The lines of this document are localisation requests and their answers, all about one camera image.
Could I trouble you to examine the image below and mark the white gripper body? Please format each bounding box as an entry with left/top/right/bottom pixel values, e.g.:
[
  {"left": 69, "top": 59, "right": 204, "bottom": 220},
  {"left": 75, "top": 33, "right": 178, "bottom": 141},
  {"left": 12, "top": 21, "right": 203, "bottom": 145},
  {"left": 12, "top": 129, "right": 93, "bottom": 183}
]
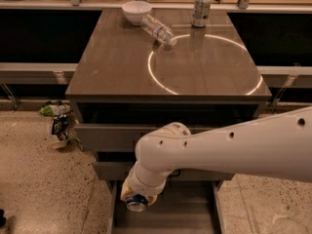
[{"left": 125, "top": 163, "right": 172, "bottom": 198}]

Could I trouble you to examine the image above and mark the blue pepsi can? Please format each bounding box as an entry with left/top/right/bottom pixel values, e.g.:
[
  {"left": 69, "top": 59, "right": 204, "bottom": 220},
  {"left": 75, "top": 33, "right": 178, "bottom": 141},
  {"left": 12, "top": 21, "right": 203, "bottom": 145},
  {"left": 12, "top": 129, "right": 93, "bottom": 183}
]
[{"left": 126, "top": 194, "right": 148, "bottom": 213}]

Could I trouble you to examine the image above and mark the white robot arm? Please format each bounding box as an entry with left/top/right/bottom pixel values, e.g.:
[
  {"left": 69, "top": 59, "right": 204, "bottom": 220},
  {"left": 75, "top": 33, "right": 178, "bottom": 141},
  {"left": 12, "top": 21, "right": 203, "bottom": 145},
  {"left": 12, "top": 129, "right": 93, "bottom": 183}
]
[{"left": 121, "top": 106, "right": 312, "bottom": 212}]

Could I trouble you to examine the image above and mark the grey middle drawer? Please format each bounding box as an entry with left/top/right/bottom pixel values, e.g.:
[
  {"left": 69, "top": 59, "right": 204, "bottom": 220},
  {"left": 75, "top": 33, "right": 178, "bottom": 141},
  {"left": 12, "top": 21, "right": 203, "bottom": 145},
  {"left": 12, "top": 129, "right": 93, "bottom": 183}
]
[{"left": 93, "top": 152, "right": 234, "bottom": 181}]

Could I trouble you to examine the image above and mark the grey drawer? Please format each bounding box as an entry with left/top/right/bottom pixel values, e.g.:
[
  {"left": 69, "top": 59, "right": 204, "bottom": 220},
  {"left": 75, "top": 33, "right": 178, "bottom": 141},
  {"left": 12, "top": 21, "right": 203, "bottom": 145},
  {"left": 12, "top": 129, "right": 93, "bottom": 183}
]
[
  {"left": 93, "top": 152, "right": 234, "bottom": 181},
  {"left": 106, "top": 181, "right": 225, "bottom": 234},
  {"left": 76, "top": 103, "right": 258, "bottom": 152}
]

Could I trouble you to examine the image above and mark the grey bottom drawer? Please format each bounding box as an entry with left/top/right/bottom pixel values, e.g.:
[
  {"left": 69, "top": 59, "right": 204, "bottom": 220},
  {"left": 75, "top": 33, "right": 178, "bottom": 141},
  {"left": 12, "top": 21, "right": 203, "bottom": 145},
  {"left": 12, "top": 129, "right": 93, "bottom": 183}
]
[{"left": 106, "top": 181, "right": 225, "bottom": 234}]

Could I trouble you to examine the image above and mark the grey top drawer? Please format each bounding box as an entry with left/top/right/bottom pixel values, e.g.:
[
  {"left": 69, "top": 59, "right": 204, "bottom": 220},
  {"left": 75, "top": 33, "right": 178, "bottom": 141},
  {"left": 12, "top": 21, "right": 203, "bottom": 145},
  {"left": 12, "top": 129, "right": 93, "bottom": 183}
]
[{"left": 76, "top": 103, "right": 258, "bottom": 152}]

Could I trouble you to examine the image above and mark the grey drawer cabinet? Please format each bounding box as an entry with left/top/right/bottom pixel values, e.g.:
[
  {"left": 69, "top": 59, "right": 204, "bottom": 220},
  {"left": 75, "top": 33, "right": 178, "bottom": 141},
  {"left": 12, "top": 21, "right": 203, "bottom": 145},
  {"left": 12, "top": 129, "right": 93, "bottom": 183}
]
[{"left": 65, "top": 7, "right": 273, "bottom": 234}]

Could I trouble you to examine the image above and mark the silver soda can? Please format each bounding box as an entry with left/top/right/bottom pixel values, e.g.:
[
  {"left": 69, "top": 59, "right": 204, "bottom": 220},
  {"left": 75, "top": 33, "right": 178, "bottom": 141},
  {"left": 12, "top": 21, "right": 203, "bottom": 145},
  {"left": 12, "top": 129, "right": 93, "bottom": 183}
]
[{"left": 192, "top": 0, "right": 211, "bottom": 27}]

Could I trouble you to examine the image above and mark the black snack bag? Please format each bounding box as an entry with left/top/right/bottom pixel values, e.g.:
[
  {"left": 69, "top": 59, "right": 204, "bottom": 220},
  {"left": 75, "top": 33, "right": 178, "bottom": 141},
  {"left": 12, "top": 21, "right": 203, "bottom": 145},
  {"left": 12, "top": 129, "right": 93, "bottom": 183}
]
[{"left": 51, "top": 114, "right": 68, "bottom": 140}]

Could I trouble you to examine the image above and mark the green chip bag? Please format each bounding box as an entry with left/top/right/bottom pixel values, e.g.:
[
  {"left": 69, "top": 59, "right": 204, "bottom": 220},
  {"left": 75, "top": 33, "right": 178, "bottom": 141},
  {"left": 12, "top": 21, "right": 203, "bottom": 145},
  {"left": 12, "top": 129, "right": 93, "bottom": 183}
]
[{"left": 39, "top": 104, "right": 70, "bottom": 116}]

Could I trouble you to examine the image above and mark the clear plastic water bottle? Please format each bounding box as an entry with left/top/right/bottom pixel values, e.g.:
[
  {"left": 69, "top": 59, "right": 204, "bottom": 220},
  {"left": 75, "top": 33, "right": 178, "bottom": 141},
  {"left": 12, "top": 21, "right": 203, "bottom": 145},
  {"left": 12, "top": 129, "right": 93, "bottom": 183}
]
[{"left": 140, "top": 15, "right": 177, "bottom": 46}]

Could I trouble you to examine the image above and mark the white ceramic bowl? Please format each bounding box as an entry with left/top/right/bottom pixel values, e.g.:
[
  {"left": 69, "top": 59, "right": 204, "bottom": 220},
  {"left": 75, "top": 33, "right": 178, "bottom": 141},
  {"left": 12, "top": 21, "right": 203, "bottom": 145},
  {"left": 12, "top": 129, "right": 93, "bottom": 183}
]
[{"left": 122, "top": 1, "right": 152, "bottom": 25}]

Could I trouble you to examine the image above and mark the grey metal shelf rail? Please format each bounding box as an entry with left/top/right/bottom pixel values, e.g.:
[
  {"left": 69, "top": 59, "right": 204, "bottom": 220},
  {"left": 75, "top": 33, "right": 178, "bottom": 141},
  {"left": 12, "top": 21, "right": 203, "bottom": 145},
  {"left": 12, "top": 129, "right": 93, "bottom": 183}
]
[{"left": 0, "top": 62, "right": 77, "bottom": 85}]

